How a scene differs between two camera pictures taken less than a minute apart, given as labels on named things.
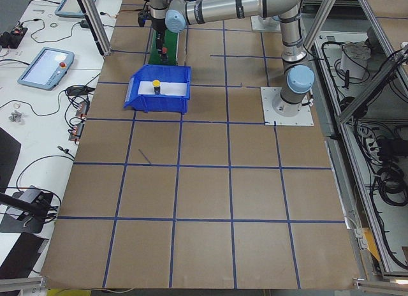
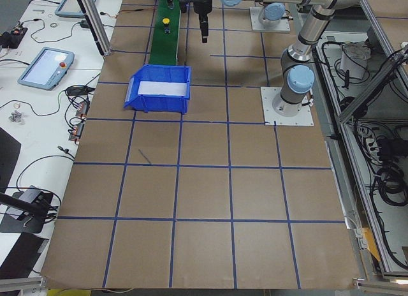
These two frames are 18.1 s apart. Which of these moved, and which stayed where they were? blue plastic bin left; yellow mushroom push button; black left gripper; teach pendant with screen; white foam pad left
Moved: black left gripper; yellow mushroom push button
Stayed: teach pendant with screen; blue plastic bin left; white foam pad left
